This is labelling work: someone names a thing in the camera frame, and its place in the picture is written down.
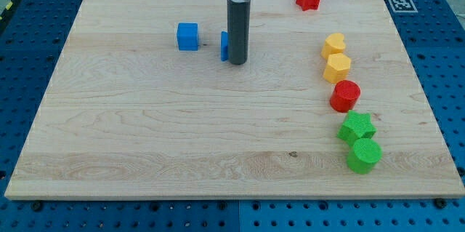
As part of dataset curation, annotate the blue cube block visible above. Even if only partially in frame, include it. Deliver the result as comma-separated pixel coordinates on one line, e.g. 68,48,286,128
177,23,199,51

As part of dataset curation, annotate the blue block behind rod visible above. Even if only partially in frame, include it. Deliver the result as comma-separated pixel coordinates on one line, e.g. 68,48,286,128
220,31,228,62

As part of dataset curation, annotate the wooden board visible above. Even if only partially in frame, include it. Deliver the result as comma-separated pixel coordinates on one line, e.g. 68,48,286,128
5,0,464,201

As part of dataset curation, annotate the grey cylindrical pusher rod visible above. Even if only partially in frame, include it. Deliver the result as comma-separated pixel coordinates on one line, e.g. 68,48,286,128
227,0,250,65

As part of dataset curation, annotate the yellow hexagon block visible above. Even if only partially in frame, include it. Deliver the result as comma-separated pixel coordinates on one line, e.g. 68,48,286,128
323,53,352,84

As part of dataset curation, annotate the red cylinder block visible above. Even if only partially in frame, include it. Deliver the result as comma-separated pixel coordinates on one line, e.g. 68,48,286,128
330,80,361,113

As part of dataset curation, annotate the yellow heart block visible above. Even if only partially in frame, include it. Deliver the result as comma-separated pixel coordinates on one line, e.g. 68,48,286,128
320,33,346,60

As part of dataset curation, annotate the green star block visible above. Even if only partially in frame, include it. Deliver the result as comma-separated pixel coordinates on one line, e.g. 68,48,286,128
336,110,377,147

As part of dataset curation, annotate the green cylinder block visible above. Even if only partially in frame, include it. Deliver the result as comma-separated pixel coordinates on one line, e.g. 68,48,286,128
347,138,383,175

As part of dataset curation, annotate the fiducial marker tag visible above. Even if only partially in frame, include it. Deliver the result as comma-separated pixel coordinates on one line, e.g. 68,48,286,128
387,0,418,13

